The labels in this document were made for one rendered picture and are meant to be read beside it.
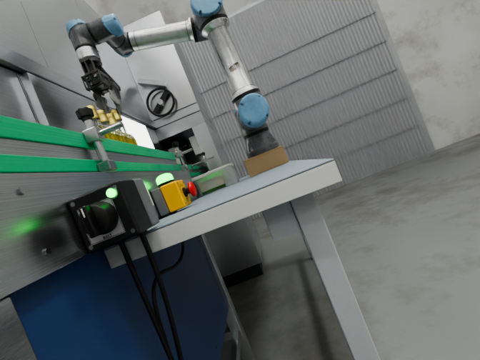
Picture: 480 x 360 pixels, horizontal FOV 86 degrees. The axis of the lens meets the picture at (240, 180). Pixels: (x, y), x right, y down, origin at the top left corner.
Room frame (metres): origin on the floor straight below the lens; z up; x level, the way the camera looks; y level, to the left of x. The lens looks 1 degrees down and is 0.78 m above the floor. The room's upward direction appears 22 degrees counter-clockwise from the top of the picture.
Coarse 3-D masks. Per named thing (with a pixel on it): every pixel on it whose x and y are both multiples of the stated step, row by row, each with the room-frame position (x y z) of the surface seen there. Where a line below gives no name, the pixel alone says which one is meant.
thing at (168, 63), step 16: (144, 16) 1.95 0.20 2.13; (160, 16) 1.94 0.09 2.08; (160, 48) 1.95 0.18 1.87; (176, 48) 2.08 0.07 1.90; (128, 64) 1.96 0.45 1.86; (144, 64) 1.95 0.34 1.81; (160, 64) 1.95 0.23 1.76; (176, 64) 1.94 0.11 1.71; (160, 80) 1.95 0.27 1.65; (176, 80) 1.94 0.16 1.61; (192, 80) 2.33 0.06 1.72; (144, 96) 1.96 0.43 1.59; (176, 96) 1.95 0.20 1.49; (192, 96) 1.94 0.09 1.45; (176, 112) 1.95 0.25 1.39; (192, 112) 1.94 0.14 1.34; (160, 128) 1.96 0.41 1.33; (176, 128) 1.95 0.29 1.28
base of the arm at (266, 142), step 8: (264, 128) 1.12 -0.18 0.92; (248, 136) 1.12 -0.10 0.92; (256, 136) 1.10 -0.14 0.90; (264, 136) 1.10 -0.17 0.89; (272, 136) 1.13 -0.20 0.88; (248, 144) 1.13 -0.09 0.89; (256, 144) 1.10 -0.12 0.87; (264, 144) 1.09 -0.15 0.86; (272, 144) 1.10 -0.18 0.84; (248, 152) 1.14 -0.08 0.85; (256, 152) 1.10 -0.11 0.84; (264, 152) 1.09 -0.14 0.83
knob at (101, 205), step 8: (80, 208) 0.32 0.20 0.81; (88, 208) 0.32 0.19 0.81; (96, 208) 0.33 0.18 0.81; (104, 208) 0.33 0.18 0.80; (112, 208) 0.35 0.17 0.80; (80, 216) 0.33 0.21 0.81; (88, 216) 0.32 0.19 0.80; (96, 216) 0.33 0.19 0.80; (104, 216) 0.33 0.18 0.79; (112, 216) 0.34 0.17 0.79; (80, 224) 0.33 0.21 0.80; (88, 224) 0.32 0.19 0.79; (96, 224) 0.33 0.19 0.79; (104, 224) 0.33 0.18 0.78; (112, 224) 0.34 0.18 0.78; (88, 232) 0.32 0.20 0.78; (96, 232) 0.32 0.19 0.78; (104, 232) 0.34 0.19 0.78
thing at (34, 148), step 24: (0, 120) 0.33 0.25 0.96; (0, 144) 0.32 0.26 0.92; (24, 144) 0.36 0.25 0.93; (48, 144) 0.40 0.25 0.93; (72, 144) 0.45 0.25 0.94; (120, 144) 0.63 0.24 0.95; (0, 168) 0.30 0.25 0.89; (24, 168) 0.34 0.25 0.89; (48, 168) 0.38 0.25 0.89; (72, 168) 0.43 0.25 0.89; (96, 168) 0.49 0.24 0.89; (120, 168) 0.58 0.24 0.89; (144, 168) 0.72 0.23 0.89; (168, 168) 0.92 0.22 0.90
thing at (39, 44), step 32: (0, 0) 0.87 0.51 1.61; (32, 0) 1.06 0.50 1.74; (64, 0) 1.35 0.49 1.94; (0, 32) 0.81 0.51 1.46; (32, 32) 0.97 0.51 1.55; (64, 32) 1.21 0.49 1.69; (0, 64) 0.76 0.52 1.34; (32, 64) 0.86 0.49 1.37; (64, 64) 1.10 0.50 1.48; (0, 96) 0.71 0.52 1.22; (128, 96) 1.69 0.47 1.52
